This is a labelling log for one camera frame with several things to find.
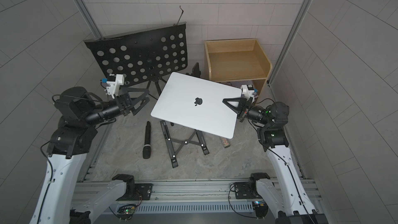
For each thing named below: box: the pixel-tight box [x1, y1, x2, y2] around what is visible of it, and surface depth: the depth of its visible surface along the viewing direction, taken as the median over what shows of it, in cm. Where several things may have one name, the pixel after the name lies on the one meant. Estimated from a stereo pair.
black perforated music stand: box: [83, 5, 189, 97], surface depth 71 cm
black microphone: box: [142, 120, 153, 160], surface depth 85 cm
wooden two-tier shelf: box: [203, 38, 273, 104], surface depth 88 cm
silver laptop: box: [150, 72, 243, 139], surface depth 58 cm
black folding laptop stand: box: [159, 119, 210, 169], surface depth 86 cm
